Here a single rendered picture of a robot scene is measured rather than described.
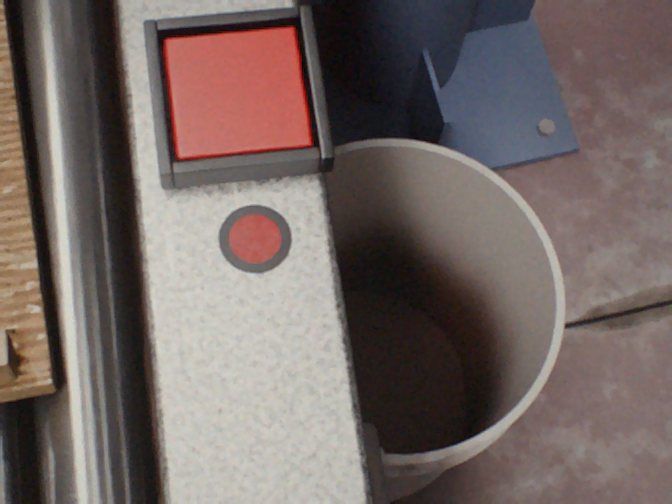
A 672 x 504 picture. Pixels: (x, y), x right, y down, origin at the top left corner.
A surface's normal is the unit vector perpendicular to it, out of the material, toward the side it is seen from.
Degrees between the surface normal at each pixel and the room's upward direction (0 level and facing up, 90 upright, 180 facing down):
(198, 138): 0
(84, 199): 23
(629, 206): 0
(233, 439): 0
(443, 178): 87
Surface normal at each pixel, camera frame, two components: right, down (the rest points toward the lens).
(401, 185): -0.14, 0.90
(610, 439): 0.06, -0.35
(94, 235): 0.57, -0.36
